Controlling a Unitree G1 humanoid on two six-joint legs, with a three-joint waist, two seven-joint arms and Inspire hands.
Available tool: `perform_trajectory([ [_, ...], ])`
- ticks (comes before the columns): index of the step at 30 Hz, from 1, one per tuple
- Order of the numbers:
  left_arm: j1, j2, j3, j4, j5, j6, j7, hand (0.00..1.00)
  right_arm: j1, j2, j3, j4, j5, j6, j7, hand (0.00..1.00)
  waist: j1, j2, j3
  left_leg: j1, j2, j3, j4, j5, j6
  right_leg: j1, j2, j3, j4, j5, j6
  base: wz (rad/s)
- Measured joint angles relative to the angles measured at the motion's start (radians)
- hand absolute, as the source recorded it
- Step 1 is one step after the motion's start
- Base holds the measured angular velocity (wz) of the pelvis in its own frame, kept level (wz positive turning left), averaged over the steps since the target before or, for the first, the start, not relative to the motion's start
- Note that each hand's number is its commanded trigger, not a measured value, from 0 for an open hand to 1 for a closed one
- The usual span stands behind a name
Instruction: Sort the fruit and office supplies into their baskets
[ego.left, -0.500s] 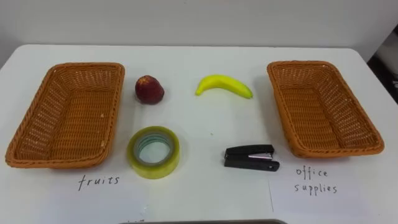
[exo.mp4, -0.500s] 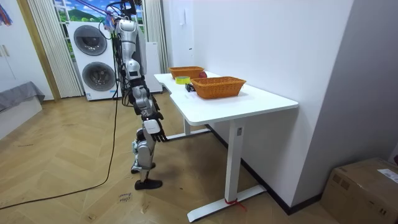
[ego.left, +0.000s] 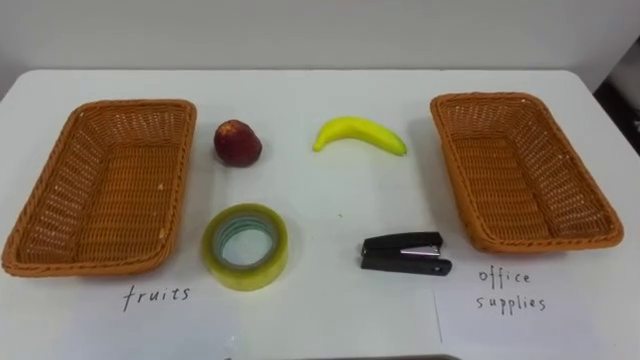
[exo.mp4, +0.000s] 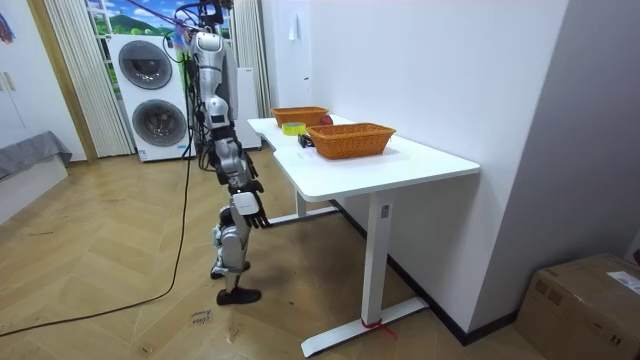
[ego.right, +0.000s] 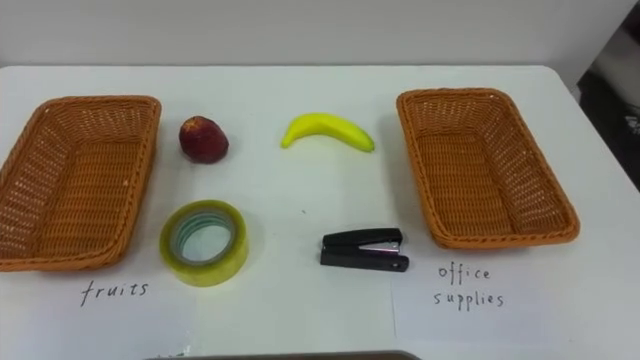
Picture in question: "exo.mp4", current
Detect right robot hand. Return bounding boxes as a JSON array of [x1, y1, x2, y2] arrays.
[[230, 191, 272, 230]]

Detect robot legs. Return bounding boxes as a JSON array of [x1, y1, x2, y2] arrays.
[[209, 202, 263, 307]]

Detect white narrow cabinet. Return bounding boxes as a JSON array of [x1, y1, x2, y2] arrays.
[[234, 67, 264, 150]]

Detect small orange woven basket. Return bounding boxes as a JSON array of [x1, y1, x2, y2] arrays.
[[270, 105, 330, 129]]

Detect white desk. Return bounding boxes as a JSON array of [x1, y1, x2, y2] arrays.
[[247, 113, 481, 359]]

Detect large orange woven basket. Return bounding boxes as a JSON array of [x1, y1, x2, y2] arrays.
[[305, 122, 397, 161]]

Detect floor tape label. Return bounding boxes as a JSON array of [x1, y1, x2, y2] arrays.
[[189, 308, 215, 326]]

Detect white washing machine tower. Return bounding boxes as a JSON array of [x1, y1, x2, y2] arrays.
[[107, 33, 196, 163]]

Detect robot body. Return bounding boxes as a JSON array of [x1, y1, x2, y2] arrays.
[[180, 0, 240, 174]]

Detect white pleated curtain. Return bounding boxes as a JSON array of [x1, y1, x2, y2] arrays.
[[229, 0, 274, 119], [43, 0, 136, 159]]

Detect grey bed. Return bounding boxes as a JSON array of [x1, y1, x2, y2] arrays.
[[0, 130, 74, 224]]

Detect white wardrobe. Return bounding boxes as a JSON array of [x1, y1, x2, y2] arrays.
[[0, 0, 89, 162]]

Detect colourful wardrobe poster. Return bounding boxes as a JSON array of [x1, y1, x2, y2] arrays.
[[0, 12, 16, 45]]

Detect brown cardboard box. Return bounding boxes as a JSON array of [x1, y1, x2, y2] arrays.
[[514, 253, 640, 360]]

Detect black floor cable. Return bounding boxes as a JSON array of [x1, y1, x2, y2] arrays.
[[0, 59, 196, 339]]

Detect red strap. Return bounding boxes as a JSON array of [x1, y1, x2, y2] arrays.
[[360, 318, 399, 341]]

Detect cable bundle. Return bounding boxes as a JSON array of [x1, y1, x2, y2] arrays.
[[122, 0, 236, 54]]

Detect landscape wall poster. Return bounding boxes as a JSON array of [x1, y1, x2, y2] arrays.
[[85, 0, 234, 101]]

